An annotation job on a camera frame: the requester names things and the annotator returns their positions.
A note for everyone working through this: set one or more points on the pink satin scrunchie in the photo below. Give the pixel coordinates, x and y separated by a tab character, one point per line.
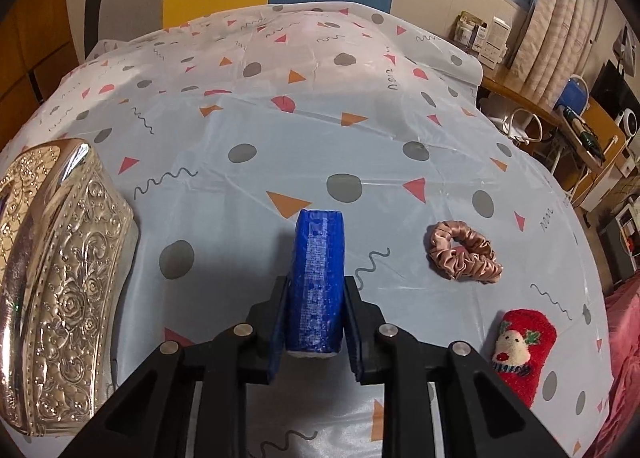
445	238

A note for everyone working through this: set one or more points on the printed plastic tablecloth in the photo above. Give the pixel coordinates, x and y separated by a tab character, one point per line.
250	103

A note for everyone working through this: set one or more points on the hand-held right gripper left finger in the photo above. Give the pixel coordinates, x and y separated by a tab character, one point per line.
277	338

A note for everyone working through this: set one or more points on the red blanket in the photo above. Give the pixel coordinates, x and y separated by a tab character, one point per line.
620	363

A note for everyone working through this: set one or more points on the white round fan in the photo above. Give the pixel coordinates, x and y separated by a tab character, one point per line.
630	122

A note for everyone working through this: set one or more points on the wooden table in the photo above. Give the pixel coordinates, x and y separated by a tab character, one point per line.
525	101

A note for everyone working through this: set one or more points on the patterned beige curtain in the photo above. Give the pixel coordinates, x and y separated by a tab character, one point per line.
565	28

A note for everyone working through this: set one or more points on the black television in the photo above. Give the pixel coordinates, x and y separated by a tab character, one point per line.
612	88

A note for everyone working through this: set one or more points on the silver ornate tissue box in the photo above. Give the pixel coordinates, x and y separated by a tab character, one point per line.
75	288

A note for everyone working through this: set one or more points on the beige carton box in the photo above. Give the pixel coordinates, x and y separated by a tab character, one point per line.
467	31

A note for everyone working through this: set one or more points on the blue tissue pack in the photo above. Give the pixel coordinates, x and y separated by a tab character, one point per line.
315	278

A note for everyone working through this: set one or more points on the red christmas sock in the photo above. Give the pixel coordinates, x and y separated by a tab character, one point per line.
530	378

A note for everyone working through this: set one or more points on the dark green bottle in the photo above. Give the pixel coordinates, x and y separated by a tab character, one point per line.
585	136

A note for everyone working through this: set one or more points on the blue folding chair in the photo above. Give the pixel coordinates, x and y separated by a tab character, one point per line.
570	93

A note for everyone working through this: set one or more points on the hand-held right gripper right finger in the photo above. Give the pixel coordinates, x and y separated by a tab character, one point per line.
352	338

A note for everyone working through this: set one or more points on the orange wooden wardrobe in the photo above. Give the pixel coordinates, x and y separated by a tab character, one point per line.
30	38

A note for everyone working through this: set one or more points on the white carton box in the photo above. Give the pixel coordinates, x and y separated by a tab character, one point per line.
496	41

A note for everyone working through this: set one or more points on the white tote bag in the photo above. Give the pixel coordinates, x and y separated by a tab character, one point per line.
532	123

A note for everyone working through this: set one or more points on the white low cabinet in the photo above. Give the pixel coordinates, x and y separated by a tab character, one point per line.
631	228

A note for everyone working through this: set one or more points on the wooden board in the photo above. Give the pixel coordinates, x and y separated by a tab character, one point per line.
605	131

